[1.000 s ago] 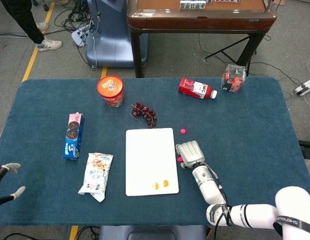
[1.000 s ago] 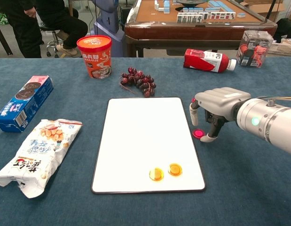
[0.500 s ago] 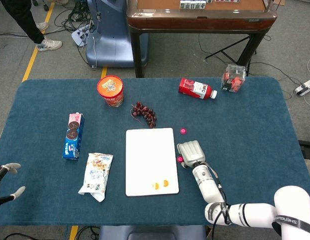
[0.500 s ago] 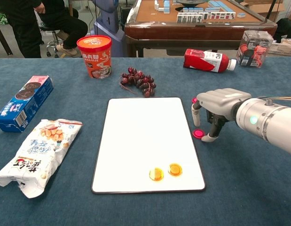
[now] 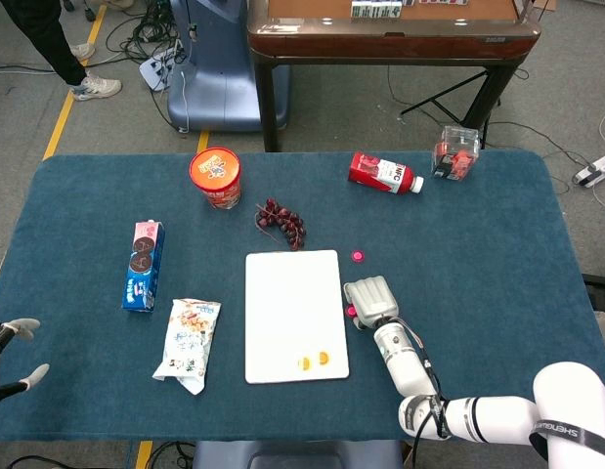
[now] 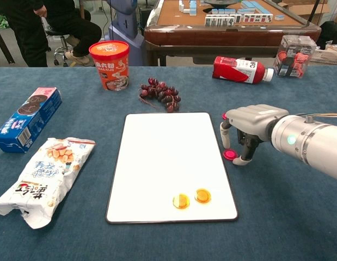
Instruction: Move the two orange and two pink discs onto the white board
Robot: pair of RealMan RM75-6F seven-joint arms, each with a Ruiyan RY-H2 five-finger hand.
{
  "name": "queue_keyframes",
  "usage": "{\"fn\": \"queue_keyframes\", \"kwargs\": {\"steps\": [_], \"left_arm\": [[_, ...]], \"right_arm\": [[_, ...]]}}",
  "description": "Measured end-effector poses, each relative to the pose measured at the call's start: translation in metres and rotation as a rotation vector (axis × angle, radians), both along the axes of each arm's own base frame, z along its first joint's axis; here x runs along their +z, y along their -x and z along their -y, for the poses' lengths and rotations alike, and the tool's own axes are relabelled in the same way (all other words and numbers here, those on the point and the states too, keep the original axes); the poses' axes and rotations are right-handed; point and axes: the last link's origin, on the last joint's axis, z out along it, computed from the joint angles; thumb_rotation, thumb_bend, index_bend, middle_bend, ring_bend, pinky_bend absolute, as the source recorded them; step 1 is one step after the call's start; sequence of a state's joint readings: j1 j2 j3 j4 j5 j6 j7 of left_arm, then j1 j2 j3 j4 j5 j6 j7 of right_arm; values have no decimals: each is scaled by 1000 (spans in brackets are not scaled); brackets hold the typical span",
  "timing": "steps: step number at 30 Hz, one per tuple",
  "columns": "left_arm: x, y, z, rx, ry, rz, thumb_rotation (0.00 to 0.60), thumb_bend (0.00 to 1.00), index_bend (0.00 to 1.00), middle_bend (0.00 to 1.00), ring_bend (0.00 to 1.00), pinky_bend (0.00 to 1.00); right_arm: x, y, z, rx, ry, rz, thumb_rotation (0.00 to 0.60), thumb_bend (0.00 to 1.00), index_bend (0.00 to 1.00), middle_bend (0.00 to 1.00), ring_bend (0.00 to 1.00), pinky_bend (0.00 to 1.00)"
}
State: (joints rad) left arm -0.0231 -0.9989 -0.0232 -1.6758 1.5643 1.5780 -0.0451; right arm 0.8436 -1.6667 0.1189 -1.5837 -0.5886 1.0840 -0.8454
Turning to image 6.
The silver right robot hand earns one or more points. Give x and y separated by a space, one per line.
255 119

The white rectangular board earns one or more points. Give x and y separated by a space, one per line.
168 157

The white plastic basket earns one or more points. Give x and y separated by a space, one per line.
328 57

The black bag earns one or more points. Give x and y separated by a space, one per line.
331 32

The white snack bag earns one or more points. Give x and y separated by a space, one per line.
45 176

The thin black pole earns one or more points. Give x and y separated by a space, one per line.
315 11

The stack of blue white tiles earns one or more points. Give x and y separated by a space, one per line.
188 6

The person in black, pale shoes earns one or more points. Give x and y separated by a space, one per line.
81 30

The slanted row of blue tiles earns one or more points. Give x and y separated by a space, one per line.
255 6

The dark slanted table leg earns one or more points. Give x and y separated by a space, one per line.
5 45

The blue table cloth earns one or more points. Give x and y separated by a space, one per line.
168 244

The row of blue-backed mahjong tiles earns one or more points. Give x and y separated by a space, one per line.
231 11

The bunch of dark red grapes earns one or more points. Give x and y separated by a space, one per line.
160 92

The row of red-faced mahjong tiles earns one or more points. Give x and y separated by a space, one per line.
256 18

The row of green-faced mahjong tiles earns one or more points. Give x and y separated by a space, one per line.
222 21

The brown mahjong table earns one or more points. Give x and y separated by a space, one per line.
225 38

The red juice bottle white cap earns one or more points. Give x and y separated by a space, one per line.
239 70

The blue grey machine base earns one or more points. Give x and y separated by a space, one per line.
124 30

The orange instant noodle cup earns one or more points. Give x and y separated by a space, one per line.
109 68

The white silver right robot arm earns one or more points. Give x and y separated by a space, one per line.
315 144

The chrome stool with black seat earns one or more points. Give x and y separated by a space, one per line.
62 43

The orange disc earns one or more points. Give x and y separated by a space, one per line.
202 195
181 201

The clear box with red toy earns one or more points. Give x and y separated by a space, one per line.
293 59

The single blue white mahjong tile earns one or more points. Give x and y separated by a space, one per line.
279 17

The blue cookie box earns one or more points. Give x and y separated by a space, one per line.
26 119

